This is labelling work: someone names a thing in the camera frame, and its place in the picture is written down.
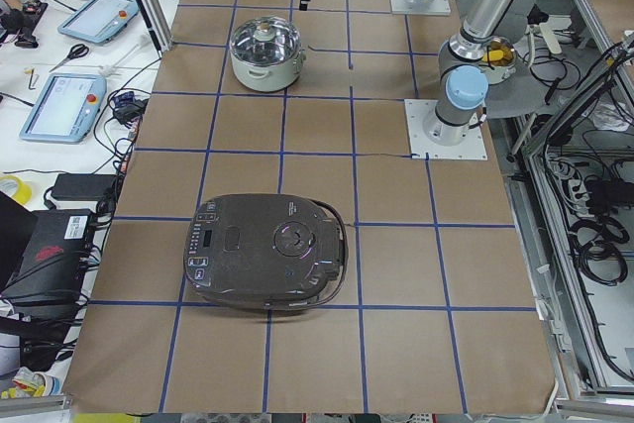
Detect upper blue teach pendant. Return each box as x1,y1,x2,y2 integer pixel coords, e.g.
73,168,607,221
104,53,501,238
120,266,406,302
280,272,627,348
57,0,139,44

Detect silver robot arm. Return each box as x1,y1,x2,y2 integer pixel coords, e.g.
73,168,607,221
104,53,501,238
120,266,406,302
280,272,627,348
423,0,513,147

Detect blue teach pendant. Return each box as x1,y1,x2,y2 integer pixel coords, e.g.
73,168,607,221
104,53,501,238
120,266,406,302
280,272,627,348
57,0,139,44
19,72,107,144

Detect black handled scissors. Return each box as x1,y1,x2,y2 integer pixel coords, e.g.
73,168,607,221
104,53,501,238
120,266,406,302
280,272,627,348
50,43,90,72

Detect dark brown rice cooker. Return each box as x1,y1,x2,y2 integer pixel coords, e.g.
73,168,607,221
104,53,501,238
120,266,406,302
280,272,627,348
183,193,348,311

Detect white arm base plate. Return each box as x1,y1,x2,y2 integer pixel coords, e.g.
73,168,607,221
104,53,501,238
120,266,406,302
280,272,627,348
404,99,487,160

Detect aluminium frame rail right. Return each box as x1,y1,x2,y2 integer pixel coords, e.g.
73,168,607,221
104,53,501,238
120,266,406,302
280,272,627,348
507,0,633,407

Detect lower blue teach pendant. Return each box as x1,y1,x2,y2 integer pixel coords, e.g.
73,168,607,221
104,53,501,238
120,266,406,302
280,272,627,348
19,72,107,144

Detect glass pot lid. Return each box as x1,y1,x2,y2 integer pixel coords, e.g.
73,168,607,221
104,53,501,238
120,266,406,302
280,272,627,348
230,16,301,66

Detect black power adapter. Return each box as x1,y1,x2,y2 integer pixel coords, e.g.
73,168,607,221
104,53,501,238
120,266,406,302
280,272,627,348
51,173,116,201

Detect yellow tape roll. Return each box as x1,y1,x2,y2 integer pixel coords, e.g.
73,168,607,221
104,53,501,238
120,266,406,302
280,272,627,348
0,174,32,205

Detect bowl with yellow object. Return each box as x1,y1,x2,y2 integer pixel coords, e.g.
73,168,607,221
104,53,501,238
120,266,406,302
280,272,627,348
478,37,516,85

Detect pale green cooking pot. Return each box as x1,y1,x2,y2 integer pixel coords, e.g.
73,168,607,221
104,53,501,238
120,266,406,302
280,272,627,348
230,44,305,92

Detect black computer box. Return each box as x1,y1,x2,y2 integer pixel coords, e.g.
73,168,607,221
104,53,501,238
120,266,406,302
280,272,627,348
1,208,96,307

